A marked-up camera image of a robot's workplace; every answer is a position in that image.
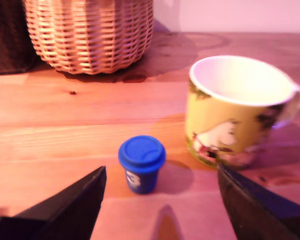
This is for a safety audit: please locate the blue coffee capsule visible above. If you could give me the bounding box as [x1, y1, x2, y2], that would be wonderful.
[117, 135, 167, 195]

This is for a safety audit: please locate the yellow-green cartoon print mug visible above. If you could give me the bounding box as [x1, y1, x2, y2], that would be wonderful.
[184, 55, 300, 170]

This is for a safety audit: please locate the dark brown container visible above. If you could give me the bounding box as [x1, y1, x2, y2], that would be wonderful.
[0, 0, 39, 76]

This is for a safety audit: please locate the wicker basket with handle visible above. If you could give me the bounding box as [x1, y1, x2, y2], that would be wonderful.
[21, 0, 155, 76]

